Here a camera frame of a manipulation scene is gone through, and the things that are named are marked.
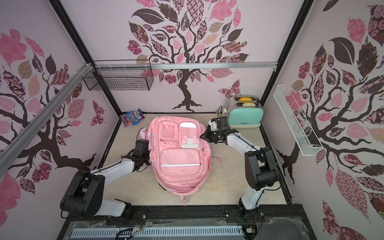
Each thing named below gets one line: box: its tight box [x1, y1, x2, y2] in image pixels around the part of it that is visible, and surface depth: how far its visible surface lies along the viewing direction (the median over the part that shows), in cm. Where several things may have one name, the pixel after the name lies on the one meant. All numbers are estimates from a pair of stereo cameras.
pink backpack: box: [140, 115, 222, 204], surface depth 81 cm
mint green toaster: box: [227, 95, 264, 129], surface depth 105 cm
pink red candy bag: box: [120, 114, 131, 127], surface depth 116 cm
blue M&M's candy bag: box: [124, 110, 141, 126], surface depth 116 cm
